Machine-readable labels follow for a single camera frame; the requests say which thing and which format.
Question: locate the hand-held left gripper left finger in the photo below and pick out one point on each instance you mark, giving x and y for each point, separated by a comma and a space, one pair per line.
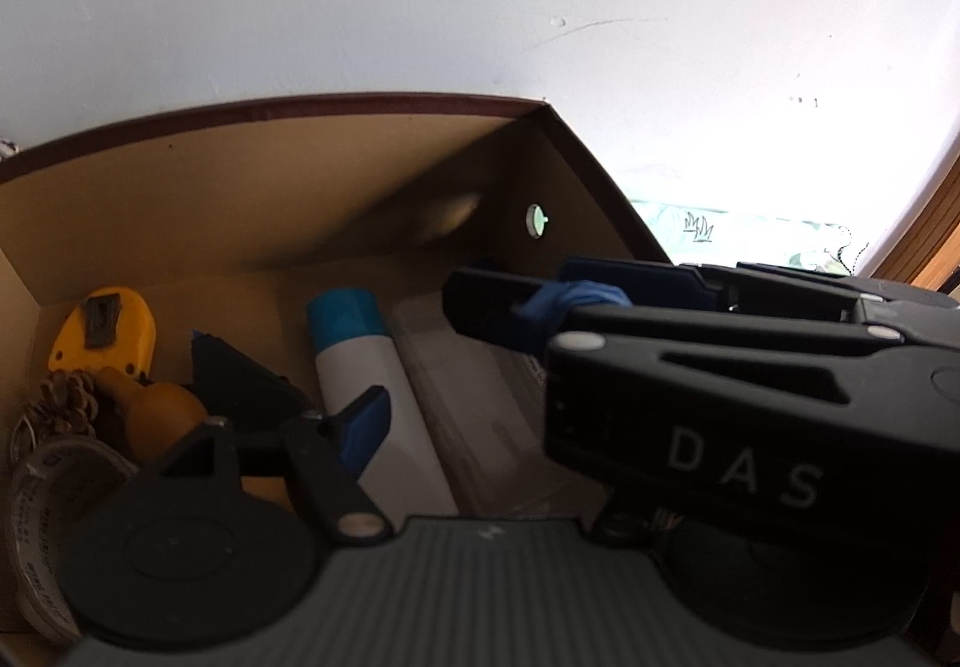
367, 427

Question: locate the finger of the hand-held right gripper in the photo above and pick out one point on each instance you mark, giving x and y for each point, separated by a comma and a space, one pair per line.
645, 281
487, 307

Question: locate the white squeeze tube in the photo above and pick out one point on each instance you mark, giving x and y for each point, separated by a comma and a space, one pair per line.
352, 367

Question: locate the cardboard tape roll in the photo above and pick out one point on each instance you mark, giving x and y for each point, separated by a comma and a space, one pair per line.
52, 509

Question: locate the dark angular object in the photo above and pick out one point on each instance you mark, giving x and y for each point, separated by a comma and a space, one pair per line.
240, 374

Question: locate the pine cone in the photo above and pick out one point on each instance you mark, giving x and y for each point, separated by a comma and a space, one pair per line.
67, 404

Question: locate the small wooden gourd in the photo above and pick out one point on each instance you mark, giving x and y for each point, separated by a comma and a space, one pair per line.
165, 412

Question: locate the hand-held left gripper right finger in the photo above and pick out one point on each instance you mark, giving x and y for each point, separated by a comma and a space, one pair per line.
619, 533

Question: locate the yellow tape measure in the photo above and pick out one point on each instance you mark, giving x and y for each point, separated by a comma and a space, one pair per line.
127, 344

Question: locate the pale printed bed sheet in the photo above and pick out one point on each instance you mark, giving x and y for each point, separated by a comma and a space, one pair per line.
750, 239

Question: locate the brown cardboard box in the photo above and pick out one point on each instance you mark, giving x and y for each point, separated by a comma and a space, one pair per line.
225, 202

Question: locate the wooden door frame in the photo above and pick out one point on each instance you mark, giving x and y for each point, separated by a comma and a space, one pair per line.
937, 232

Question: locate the clear plastic box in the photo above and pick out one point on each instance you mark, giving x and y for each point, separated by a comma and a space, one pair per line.
480, 412

